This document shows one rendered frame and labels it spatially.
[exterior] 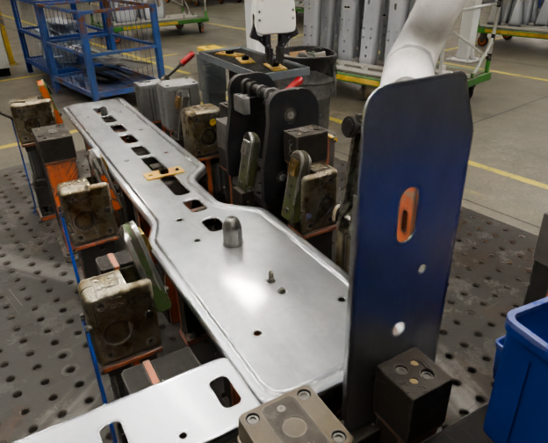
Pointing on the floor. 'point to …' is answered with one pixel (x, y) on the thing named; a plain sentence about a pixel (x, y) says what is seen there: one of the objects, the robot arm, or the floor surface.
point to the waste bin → (321, 84)
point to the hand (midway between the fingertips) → (274, 54)
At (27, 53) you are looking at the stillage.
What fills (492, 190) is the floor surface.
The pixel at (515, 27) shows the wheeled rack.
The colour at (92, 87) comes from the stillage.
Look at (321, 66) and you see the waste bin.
